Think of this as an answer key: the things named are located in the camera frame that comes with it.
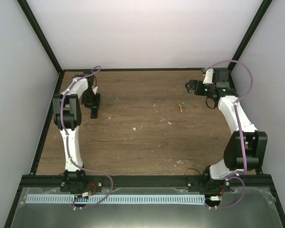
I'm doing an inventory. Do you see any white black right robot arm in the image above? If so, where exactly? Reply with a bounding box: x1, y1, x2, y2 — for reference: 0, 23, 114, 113
185, 68, 268, 191

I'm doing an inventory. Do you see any light blue slotted cable duct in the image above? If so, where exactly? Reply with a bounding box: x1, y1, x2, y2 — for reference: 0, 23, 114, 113
25, 194, 205, 205

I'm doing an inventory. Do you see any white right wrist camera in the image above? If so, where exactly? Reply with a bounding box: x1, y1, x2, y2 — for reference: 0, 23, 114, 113
203, 68, 214, 85

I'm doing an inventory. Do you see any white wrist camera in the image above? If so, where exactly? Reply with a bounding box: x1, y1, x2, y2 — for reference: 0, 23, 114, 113
92, 86, 98, 95
203, 68, 214, 85

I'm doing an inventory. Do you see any clear plastic front sheet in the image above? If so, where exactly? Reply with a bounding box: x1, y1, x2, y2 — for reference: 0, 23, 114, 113
11, 187, 283, 228

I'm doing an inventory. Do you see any black remote control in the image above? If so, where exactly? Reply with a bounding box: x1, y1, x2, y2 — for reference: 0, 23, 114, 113
91, 105, 98, 119

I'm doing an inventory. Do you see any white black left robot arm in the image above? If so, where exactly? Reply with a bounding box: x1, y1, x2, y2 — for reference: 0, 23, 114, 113
52, 74, 101, 172

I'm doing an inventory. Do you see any black aluminium front rail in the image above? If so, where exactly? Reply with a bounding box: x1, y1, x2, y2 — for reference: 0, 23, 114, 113
18, 174, 274, 190

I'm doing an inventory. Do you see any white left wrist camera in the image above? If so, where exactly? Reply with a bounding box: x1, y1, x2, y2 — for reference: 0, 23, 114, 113
92, 86, 98, 95

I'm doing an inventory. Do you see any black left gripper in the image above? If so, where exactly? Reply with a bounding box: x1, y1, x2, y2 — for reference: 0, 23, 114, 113
80, 88, 100, 109

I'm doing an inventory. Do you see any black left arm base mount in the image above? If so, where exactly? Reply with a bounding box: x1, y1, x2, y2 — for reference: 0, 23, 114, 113
60, 170, 103, 193

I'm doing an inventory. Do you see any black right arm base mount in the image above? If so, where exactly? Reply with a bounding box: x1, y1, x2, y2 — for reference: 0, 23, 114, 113
184, 165, 224, 192

